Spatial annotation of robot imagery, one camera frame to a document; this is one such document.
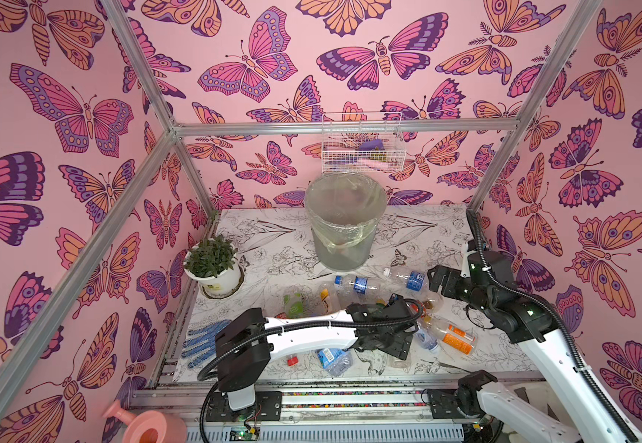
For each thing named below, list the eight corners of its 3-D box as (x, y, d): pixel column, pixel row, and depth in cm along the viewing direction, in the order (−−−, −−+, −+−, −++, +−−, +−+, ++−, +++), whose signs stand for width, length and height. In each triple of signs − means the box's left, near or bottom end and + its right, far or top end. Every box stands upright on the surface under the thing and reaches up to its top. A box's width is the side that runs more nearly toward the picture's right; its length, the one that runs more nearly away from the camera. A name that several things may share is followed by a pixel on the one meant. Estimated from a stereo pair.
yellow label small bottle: (319, 315, 92) (319, 307, 88) (320, 292, 98) (319, 284, 93) (332, 315, 92) (332, 307, 88) (332, 292, 98) (332, 284, 93)
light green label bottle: (283, 318, 92) (281, 312, 88) (285, 298, 96) (283, 292, 92) (305, 318, 92) (303, 312, 88) (306, 298, 96) (305, 292, 92)
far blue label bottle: (339, 298, 96) (339, 290, 92) (338, 280, 100) (339, 272, 96) (385, 298, 96) (387, 290, 92) (382, 280, 100) (384, 272, 96)
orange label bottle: (423, 337, 87) (428, 330, 83) (428, 322, 90) (433, 315, 86) (466, 358, 83) (474, 352, 79) (470, 342, 86) (477, 335, 82)
